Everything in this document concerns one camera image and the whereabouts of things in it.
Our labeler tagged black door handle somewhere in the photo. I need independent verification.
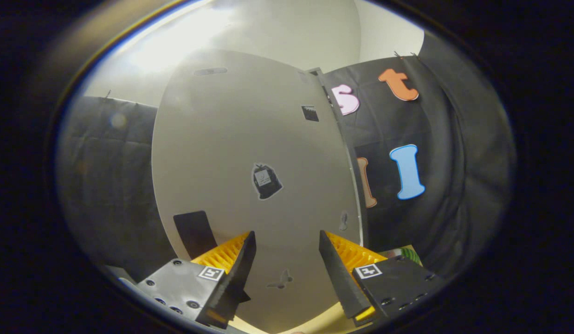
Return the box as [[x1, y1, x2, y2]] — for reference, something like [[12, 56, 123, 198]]
[[173, 211, 219, 260]]

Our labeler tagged white shoe cabinet door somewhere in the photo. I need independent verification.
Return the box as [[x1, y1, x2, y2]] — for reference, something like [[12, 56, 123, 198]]
[[151, 50, 364, 334]]

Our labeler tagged watermelon slice toy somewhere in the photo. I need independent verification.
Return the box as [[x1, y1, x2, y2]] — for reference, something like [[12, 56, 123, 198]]
[[380, 246, 423, 266]]

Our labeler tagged black backdrop cloth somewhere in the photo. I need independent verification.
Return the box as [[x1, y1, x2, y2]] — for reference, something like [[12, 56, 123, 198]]
[[57, 30, 517, 279]]

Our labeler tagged grey shoe cabinet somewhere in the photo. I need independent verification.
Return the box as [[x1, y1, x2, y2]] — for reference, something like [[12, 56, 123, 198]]
[[308, 67, 367, 246]]

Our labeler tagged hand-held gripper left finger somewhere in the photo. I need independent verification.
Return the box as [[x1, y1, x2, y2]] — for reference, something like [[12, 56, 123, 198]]
[[136, 231, 257, 329]]

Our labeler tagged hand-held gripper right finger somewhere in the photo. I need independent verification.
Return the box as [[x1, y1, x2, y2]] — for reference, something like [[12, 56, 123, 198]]
[[318, 230, 443, 328]]

